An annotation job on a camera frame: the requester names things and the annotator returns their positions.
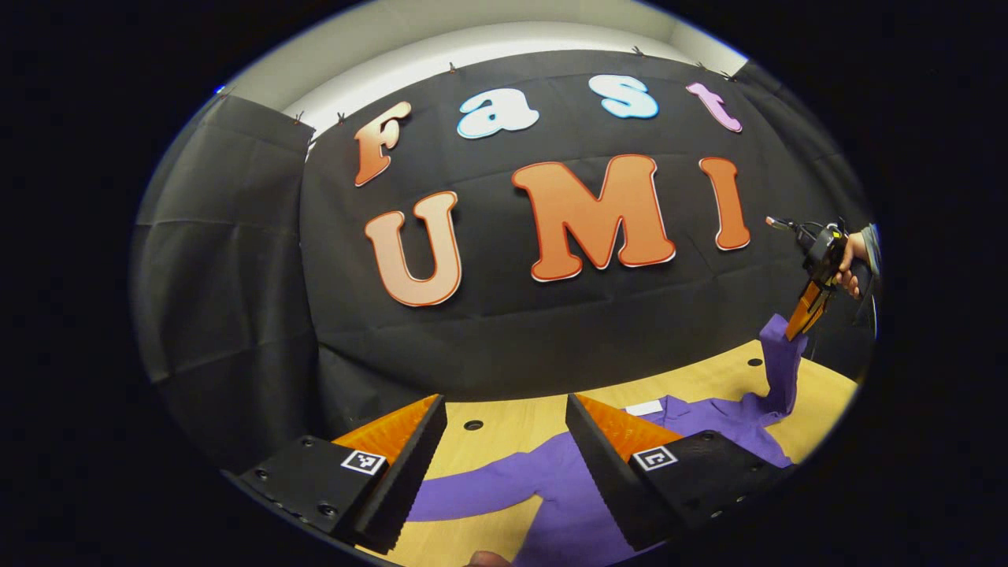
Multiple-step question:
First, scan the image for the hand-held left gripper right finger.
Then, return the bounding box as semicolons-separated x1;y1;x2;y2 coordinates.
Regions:
565;393;796;552

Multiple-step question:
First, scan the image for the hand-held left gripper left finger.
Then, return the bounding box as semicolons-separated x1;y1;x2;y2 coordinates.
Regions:
236;393;449;554

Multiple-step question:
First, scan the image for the purple button shirt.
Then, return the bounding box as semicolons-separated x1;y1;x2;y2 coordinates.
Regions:
406;313;808;567

